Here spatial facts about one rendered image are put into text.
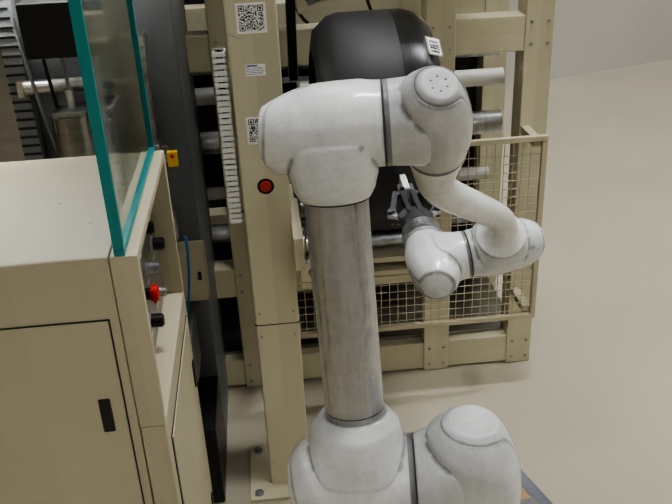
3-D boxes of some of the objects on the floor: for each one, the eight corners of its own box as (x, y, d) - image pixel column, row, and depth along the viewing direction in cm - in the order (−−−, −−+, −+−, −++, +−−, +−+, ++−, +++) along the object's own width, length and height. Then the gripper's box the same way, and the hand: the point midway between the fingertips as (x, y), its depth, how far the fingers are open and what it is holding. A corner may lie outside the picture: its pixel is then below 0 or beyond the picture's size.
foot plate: (250, 503, 265) (250, 497, 264) (250, 448, 289) (249, 443, 288) (333, 494, 267) (333, 489, 266) (326, 440, 291) (326, 435, 290)
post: (271, 486, 272) (172, -502, 159) (270, 459, 284) (177, -478, 171) (311, 482, 273) (240, -503, 160) (308, 455, 285) (240, -480, 172)
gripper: (449, 214, 184) (428, 163, 204) (391, 219, 183) (376, 167, 203) (447, 242, 188) (427, 190, 208) (391, 247, 187) (375, 194, 207)
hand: (404, 186), depth 202 cm, fingers closed
